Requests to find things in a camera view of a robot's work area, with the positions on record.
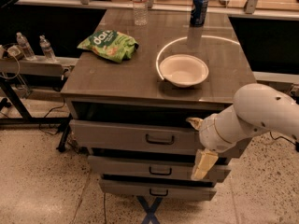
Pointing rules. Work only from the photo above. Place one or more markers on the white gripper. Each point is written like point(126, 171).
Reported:
point(207, 133)

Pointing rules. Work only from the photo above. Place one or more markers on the grey top drawer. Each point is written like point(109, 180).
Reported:
point(132, 137)

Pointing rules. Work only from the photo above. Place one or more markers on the grey drawer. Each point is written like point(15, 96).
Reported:
point(157, 190)
point(141, 168)
point(132, 137)

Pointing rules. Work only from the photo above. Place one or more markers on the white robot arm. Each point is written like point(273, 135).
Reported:
point(256, 109)

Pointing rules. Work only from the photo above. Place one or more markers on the grey middle drawer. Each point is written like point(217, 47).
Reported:
point(141, 168)

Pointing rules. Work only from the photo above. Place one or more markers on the grey bottom drawer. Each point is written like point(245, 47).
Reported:
point(157, 190)

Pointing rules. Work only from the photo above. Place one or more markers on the grey drawer cabinet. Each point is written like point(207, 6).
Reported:
point(132, 92)

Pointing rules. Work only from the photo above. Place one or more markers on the white bowl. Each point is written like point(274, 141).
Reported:
point(183, 70)

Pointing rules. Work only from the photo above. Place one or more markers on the blue tape cross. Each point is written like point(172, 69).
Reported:
point(150, 210)

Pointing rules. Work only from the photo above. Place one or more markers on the blue soda can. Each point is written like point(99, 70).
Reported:
point(198, 13)

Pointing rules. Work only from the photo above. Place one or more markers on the green chip bag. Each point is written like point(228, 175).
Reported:
point(110, 44)

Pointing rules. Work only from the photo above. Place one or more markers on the clear water bottle on cabinet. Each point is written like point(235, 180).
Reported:
point(140, 8)

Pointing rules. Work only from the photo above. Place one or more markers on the right water bottle on bench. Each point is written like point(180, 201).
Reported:
point(47, 49)

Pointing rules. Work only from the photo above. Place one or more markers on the water bottle on bench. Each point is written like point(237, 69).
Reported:
point(25, 47)
point(47, 49)

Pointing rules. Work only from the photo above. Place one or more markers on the left water bottle on bench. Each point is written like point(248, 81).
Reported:
point(25, 47)

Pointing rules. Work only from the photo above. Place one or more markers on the black metal side bench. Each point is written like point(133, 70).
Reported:
point(26, 119)

